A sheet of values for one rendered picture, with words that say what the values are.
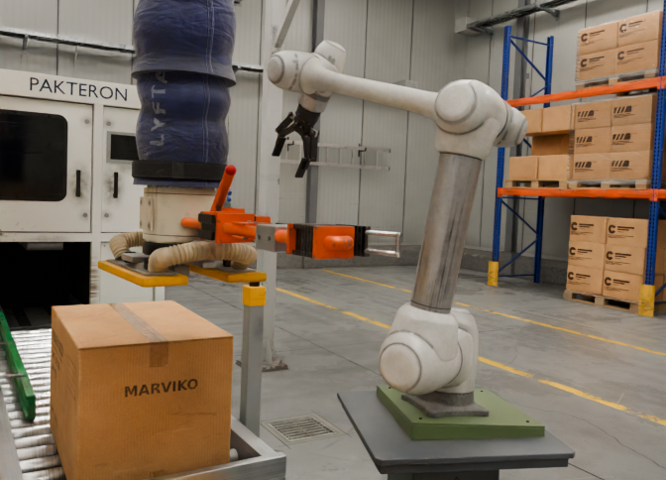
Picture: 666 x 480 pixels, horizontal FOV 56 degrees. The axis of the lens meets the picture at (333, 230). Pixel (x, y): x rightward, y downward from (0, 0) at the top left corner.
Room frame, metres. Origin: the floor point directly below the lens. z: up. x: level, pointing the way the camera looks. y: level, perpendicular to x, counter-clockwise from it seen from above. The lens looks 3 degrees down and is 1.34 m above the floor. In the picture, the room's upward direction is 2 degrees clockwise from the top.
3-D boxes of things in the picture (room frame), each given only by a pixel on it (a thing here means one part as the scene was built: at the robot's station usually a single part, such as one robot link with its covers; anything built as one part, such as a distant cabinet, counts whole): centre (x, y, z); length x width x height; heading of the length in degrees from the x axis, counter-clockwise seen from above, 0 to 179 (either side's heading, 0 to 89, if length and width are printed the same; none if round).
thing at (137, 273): (1.43, 0.44, 1.17); 0.34 x 0.10 x 0.05; 35
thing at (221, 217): (1.28, 0.22, 1.27); 0.10 x 0.08 x 0.06; 125
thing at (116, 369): (1.86, 0.58, 0.75); 0.60 x 0.40 x 0.40; 30
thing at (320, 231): (0.99, 0.02, 1.27); 0.08 x 0.07 x 0.05; 35
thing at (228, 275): (1.54, 0.29, 1.17); 0.34 x 0.10 x 0.05; 35
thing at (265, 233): (1.10, 0.09, 1.26); 0.07 x 0.07 x 0.04; 35
